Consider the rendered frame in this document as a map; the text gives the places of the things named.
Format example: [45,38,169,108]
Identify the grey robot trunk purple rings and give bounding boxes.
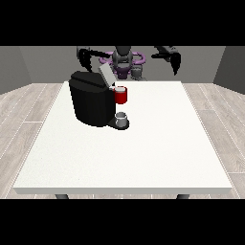
[99,46,147,80]

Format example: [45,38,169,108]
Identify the small grey cup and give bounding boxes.
[114,111,129,128]

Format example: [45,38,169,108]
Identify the red pod holder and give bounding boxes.
[113,85,128,105]

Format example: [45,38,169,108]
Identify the small grey coffee pod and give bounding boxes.
[130,65,144,80]

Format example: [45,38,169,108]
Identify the black coffee machine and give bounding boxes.
[68,70,130,130]

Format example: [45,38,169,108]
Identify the pale grey machine lid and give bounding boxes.
[98,62,117,87]

